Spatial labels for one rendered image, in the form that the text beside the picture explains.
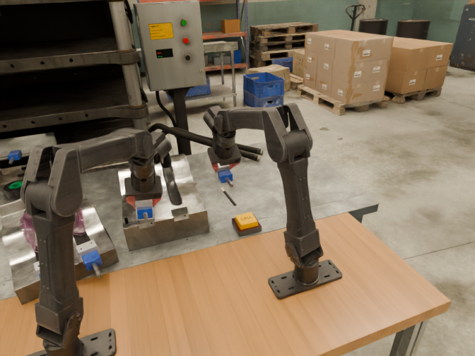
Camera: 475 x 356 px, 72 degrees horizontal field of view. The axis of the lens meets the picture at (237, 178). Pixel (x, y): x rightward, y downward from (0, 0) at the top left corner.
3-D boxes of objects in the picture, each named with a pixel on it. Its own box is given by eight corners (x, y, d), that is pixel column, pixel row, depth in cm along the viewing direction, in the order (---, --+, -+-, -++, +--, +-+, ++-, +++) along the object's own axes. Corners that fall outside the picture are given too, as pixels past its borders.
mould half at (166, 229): (209, 232, 110) (205, 198, 103) (128, 251, 103) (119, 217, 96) (182, 168, 151) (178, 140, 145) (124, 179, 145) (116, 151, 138)
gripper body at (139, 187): (124, 181, 95) (122, 163, 90) (160, 179, 98) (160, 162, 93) (125, 199, 91) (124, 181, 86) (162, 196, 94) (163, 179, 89)
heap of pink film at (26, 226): (92, 232, 103) (85, 211, 99) (28, 256, 94) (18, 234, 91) (73, 197, 122) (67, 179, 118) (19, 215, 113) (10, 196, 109)
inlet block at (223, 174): (239, 191, 110) (238, 176, 108) (225, 194, 109) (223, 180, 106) (227, 175, 121) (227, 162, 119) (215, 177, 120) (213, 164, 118)
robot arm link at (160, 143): (152, 150, 97) (139, 114, 90) (177, 153, 94) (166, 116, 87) (128, 174, 89) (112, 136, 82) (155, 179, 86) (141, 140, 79)
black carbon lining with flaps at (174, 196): (185, 209, 110) (182, 185, 105) (136, 220, 106) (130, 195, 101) (170, 165, 139) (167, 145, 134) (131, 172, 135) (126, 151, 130)
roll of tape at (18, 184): (37, 190, 117) (34, 181, 116) (15, 201, 111) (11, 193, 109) (23, 186, 121) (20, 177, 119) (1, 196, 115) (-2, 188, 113)
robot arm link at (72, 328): (48, 297, 71) (25, 317, 67) (78, 309, 68) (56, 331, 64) (57, 316, 75) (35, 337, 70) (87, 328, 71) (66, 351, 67)
